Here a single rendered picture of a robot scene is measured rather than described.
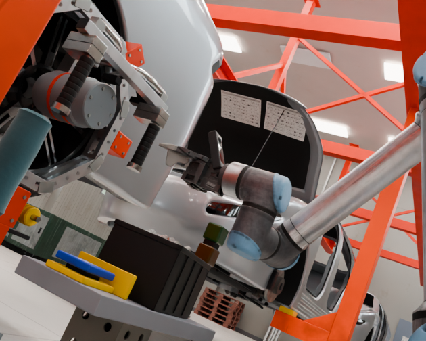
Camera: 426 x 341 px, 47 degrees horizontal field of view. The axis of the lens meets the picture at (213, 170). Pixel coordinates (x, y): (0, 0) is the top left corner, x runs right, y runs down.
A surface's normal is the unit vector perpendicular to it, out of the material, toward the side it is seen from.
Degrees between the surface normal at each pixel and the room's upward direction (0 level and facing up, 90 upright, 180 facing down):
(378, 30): 90
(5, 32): 90
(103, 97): 90
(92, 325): 90
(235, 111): 142
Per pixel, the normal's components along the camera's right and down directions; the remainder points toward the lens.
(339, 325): -0.37, -0.39
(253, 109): -0.54, 0.47
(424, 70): -0.54, -0.54
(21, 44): 0.84, 0.25
